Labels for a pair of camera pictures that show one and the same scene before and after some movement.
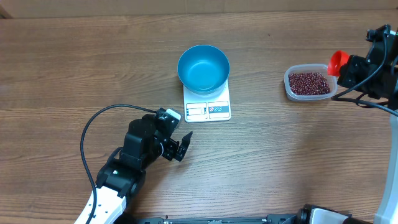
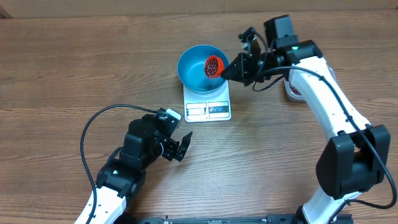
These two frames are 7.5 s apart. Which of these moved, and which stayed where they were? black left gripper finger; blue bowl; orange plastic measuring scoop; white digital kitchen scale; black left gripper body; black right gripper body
Moved: orange plastic measuring scoop; black right gripper body
Stayed: white digital kitchen scale; black left gripper finger; blue bowl; black left gripper body
